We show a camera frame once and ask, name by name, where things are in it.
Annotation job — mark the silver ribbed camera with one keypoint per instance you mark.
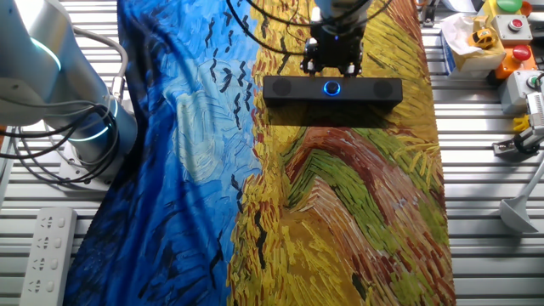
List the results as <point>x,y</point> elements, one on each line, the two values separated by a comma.
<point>537,108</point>

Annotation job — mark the orange emergency stop box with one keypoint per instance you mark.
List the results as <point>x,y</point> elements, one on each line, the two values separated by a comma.
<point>510,68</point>

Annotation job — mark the grey box green button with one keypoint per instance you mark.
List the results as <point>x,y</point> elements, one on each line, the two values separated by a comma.
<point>514,91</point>

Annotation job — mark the silver mounting bracket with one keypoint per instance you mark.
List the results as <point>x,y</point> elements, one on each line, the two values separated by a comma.
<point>506,146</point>

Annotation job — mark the Van Gogh painting cloth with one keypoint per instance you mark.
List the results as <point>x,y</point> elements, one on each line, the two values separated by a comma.
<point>340,212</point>

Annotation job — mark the small yellow clip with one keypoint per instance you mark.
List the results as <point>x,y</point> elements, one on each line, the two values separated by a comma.
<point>520,124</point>

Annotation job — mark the grey box red button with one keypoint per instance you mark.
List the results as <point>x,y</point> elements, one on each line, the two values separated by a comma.
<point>501,34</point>

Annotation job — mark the yellow box green button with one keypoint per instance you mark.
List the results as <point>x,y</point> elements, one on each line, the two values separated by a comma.
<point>508,5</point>

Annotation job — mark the white cardboard box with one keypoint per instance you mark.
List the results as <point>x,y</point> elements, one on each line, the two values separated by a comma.
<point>472,64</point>

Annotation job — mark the blue-lit volume knob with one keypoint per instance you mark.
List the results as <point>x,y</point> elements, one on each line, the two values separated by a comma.
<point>332,88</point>

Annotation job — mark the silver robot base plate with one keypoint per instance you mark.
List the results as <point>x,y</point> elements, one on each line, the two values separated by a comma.
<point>95,185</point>

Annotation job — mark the white power strip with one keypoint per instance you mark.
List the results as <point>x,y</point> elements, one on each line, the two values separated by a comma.
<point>47,255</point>

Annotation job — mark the yellow toy car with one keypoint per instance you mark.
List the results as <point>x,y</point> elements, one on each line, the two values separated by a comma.
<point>482,39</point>

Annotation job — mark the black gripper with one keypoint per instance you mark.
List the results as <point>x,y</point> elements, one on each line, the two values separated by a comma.
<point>336,44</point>

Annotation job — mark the black speaker bar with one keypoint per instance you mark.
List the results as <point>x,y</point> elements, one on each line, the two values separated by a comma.
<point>361,91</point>

